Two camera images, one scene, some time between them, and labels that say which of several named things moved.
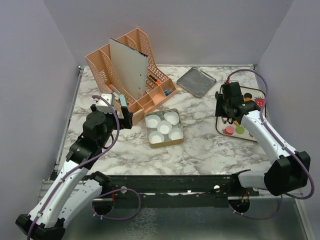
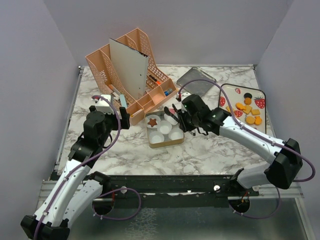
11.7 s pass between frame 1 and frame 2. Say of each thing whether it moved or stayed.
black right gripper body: moved
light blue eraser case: stayed
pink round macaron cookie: moved
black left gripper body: stayed
